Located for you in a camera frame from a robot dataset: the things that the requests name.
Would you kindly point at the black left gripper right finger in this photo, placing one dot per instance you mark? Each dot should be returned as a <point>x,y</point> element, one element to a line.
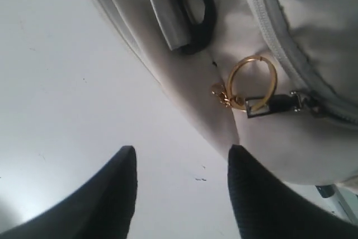
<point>264,207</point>

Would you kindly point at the cream fabric duffel bag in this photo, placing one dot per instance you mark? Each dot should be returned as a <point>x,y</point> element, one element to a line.
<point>278,77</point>

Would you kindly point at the white marker black cap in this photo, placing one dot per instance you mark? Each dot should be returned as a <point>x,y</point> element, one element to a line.
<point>337,203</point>

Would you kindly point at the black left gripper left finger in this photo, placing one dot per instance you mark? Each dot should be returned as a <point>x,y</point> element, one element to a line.
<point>103,207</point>

